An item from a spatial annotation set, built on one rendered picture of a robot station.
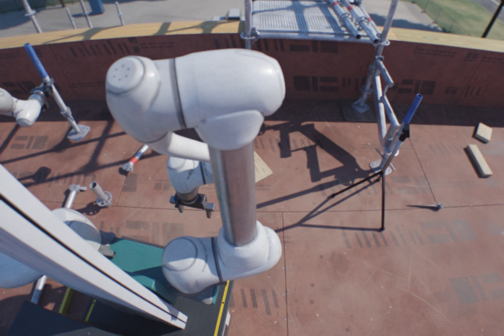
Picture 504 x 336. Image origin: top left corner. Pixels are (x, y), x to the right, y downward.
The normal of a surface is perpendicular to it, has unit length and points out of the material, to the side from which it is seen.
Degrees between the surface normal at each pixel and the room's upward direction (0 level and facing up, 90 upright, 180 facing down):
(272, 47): 90
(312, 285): 0
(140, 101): 86
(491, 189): 0
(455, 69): 90
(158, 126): 108
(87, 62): 90
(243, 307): 0
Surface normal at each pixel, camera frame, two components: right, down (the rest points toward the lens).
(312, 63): -0.01, 0.76
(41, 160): 0.00, -0.65
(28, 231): 0.98, 0.14
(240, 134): 0.35, 0.67
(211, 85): 0.17, 0.10
